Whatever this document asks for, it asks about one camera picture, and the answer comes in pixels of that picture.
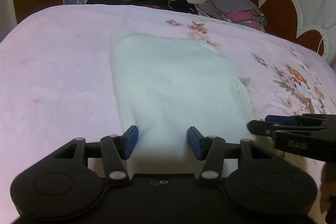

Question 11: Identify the white knit sweater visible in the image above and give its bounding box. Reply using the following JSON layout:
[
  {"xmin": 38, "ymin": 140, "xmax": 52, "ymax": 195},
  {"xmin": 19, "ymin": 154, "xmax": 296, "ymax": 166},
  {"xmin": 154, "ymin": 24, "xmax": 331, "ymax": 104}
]
[{"xmin": 109, "ymin": 27, "xmax": 309, "ymax": 180}]

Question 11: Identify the stack of folded clothes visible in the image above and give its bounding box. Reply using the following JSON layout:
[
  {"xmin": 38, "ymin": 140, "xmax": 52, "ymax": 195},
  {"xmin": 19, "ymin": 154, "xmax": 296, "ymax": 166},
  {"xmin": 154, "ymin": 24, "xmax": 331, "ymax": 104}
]
[{"xmin": 196, "ymin": 0, "xmax": 267, "ymax": 32}]

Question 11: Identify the pile of dark clothes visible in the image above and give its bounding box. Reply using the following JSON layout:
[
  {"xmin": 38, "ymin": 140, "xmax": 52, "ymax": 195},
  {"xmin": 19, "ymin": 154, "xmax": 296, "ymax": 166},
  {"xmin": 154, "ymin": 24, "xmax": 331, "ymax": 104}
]
[{"xmin": 86, "ymin": 0, "xmax": 198, "ymax": 15}]

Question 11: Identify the pink floral bed sheet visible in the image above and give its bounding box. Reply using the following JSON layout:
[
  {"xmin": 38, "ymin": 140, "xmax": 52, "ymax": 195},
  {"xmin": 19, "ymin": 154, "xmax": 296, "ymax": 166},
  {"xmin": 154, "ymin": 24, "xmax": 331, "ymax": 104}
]
[{"xmin": 1, "ymin": 5, "xmax": 335, "ymax": 223}]

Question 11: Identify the red white scalloped headboard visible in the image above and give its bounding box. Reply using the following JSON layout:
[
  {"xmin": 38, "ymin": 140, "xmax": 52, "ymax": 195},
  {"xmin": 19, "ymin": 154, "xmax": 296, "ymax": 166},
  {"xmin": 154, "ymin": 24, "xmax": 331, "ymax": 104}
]
[{"xmin": 250, "ymin": 0, "xmax": 329, "ymax": 60}]

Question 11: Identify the white charging cable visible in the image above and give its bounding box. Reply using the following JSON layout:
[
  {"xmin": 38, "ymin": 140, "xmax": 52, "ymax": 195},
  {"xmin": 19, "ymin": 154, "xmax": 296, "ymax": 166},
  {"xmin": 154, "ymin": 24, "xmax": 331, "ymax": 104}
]
[{"xmin": 316, "ymin": 0, "xmax": 336, "ymax": 55}]

